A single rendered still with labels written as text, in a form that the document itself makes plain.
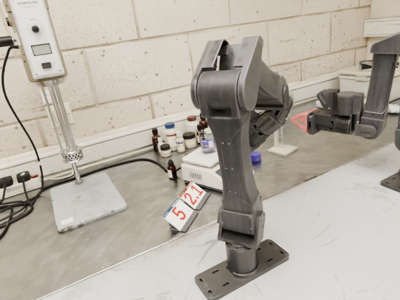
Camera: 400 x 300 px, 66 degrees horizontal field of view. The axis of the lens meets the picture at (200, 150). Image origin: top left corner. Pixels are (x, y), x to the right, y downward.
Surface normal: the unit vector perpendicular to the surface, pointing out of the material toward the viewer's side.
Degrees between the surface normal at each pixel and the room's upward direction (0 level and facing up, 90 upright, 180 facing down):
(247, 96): 90
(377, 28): 90
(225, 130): 97
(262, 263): 0
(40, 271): 0
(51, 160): 90
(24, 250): 0
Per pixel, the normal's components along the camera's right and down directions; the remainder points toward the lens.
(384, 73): -0.58, 0.44
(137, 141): 0.48, 0.28
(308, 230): -0.12, -0.92
